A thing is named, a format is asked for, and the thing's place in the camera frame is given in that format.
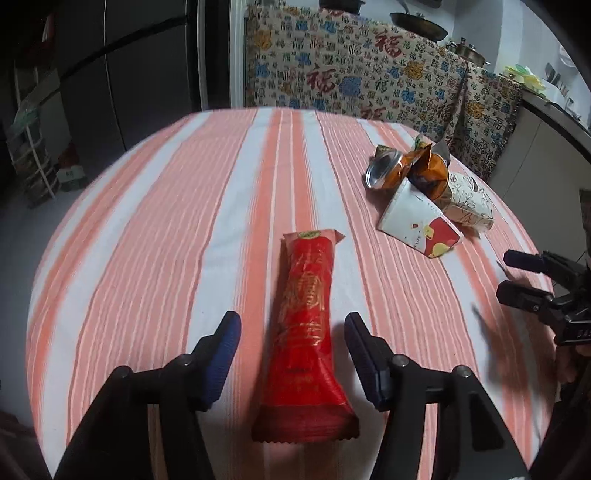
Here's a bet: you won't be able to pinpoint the white red paper cup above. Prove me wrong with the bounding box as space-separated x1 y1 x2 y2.
376 177 465 260

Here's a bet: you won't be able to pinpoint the printed patterned cloth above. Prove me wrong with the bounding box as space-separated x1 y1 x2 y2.
444 61 523 184
243 4 470 139

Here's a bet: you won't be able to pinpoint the black wok with lid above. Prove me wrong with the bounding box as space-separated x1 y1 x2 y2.
389 0 450 41

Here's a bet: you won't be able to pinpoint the orange white striped tablecloth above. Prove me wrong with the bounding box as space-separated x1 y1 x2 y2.
25 107 560 480

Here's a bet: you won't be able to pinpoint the yellow green plastic containers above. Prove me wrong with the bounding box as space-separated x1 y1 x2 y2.
502 64 546 94

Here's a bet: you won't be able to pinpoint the orange brown foil wrapper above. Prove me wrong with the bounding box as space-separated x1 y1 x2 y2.
366 143 451 200

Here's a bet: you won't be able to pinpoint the white tiered shelf rack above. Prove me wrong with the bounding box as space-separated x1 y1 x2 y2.
4 60 59 209

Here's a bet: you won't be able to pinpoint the kitchen counter cabinet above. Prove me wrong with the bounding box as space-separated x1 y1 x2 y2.
488 74 591 232

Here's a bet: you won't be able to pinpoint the green cardboard box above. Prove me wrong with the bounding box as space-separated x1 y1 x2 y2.
57 164 89 191

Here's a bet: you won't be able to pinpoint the grey refrigerator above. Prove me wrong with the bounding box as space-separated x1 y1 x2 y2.
46 0 205 163

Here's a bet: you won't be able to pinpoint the person's right hand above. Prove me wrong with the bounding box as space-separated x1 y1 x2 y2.
555 342 583 385

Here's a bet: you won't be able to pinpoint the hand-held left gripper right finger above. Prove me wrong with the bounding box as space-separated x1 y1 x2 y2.
344 311 529 480

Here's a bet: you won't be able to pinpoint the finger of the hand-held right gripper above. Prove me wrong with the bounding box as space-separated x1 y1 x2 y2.
503 249 557 278
496 280 552 315

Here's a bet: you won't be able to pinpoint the steel pot with lid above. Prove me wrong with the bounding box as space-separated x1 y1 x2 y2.
445 39 492 66

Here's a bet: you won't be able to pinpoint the red snack packet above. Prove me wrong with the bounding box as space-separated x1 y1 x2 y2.
251 228 360 444

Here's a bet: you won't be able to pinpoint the floral paper cup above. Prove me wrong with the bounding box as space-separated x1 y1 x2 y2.
434 171 496 232

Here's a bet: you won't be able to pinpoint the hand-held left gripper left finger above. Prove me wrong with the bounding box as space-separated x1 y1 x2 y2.
53 311 242 480

